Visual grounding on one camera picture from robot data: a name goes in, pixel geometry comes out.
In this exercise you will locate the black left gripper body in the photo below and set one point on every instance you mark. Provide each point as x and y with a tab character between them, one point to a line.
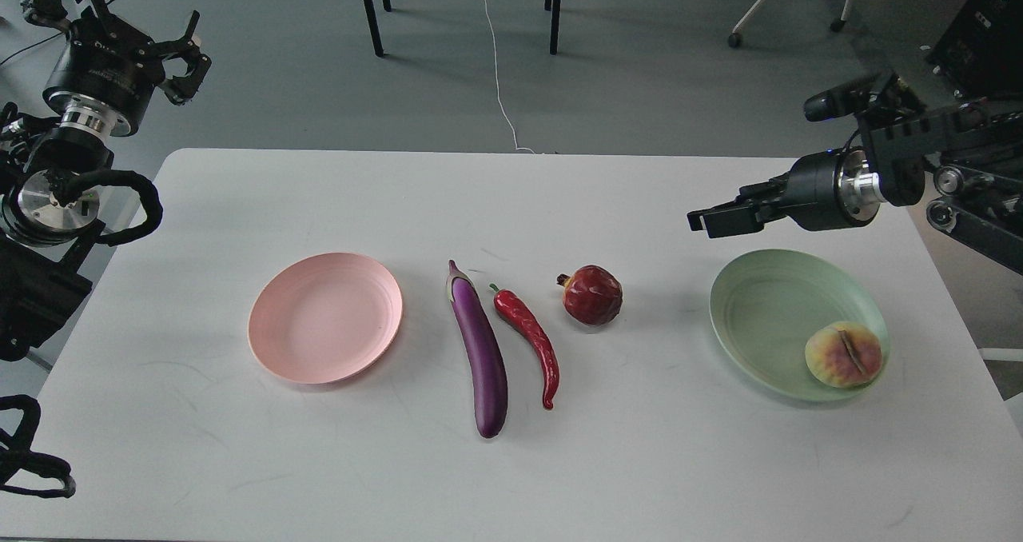
95	65

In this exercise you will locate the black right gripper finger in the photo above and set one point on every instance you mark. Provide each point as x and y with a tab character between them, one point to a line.
730	221
766	194

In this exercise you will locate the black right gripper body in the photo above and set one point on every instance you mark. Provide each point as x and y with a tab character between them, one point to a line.
819	192

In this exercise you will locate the red pomegranate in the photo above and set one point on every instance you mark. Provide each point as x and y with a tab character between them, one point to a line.
591	295

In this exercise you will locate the yellow pink peach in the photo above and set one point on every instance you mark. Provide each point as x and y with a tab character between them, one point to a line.
844	355

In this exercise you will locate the red chili pepper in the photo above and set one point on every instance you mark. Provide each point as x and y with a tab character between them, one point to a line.
516	313

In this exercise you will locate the purple eggplant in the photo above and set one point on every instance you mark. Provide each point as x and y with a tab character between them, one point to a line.
490	393

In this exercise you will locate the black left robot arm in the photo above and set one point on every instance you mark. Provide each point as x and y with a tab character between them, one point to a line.
61	195

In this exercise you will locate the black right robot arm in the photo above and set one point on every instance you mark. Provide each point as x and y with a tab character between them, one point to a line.
971	151

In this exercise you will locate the green plate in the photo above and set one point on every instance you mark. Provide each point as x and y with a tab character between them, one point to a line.
766	304

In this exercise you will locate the black equipment case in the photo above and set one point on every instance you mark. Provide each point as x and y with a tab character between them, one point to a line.
981	51

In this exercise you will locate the black table leg left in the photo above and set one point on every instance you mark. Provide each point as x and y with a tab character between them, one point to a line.
369	7

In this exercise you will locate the pink plate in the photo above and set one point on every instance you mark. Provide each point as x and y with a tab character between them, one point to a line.
326	318

